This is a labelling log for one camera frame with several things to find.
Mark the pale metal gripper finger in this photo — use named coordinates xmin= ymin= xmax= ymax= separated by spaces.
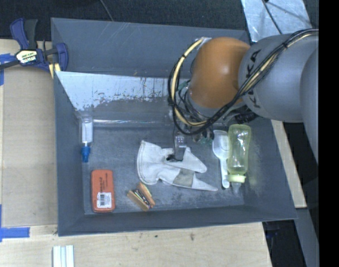
xmin=173 ymin=135 xmax=187 ymax=162

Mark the white plastic scoop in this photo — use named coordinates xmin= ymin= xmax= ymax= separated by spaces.
xmin=212 ymin=129 xmax=232 ymax=190

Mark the white cloth glove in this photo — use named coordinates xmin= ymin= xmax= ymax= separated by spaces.
xmin=136 ymin=140 xmax=219 ymax=192

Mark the clear yellow baby bottle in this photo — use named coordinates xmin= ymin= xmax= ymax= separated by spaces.
xmin=226 ymin=123 xmax=252 ymax=195

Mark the orange flat block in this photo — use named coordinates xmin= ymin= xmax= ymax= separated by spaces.
xmin=90 ymin=169 xmax=116 ymax=214

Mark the clear spray bottle blue nozzle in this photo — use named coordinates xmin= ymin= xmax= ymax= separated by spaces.
xmin=80 ymin=115 xmax=95 ymax=164

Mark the grey metal bin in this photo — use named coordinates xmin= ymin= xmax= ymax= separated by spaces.
xmin=50 ymin=17 xmax=298 ymax=237

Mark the pale wood flat board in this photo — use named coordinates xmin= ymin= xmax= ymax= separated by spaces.
xmin=1 ymin=68 xmax=59 ymax=228

